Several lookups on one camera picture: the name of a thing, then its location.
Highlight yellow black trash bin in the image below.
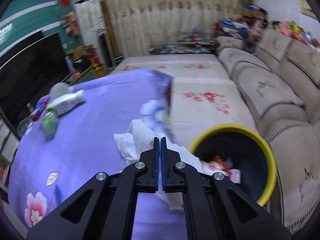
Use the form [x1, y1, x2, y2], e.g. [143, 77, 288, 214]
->
[189, 124, 277, 207]

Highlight purple floral tablecloth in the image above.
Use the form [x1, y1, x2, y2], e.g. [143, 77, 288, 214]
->
[8, 70, 187, 239]

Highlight beige curtain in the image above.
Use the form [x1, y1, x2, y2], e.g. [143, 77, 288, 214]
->
[104, 0, 239, 57]

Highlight red blue tissue box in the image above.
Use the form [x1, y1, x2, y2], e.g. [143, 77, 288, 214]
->
[30, 101, 48, 121]

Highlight black tower fan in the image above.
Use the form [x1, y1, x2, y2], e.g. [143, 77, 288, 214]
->
[97, 29, 115, 73]

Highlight red snack wrapper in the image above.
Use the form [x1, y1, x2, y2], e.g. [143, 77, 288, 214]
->
[209, 155, 231, 176]

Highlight floral beige mattress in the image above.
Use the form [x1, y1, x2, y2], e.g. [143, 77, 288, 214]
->
[112, 54, 258, 147]

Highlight white paper towel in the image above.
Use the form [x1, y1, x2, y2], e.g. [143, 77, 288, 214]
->
[114, 119, 203, 211]

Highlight black television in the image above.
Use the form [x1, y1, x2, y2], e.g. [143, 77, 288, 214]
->
[1, 33, 69, 128]

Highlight white green yogurt bottle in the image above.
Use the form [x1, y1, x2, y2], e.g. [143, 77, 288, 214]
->
[46, 89, 85, 116]

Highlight crushed green plastic bottle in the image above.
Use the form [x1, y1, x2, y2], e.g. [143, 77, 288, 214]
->
[40, 112, 58, 139]

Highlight beige sofa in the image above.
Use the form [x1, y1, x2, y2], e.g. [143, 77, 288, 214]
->
[215, 29, 319, 239]

